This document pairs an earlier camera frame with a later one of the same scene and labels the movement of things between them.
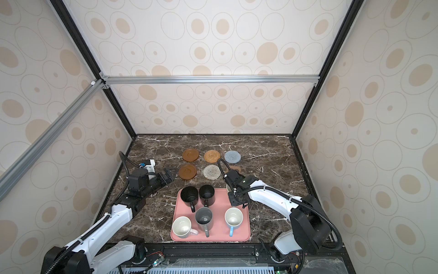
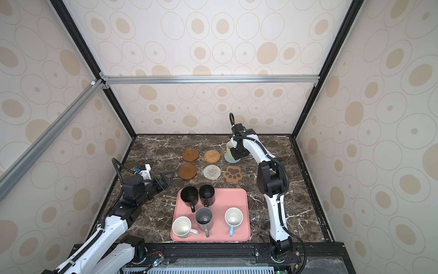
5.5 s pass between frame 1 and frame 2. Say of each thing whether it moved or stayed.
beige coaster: stayed
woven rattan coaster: stayed
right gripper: moved
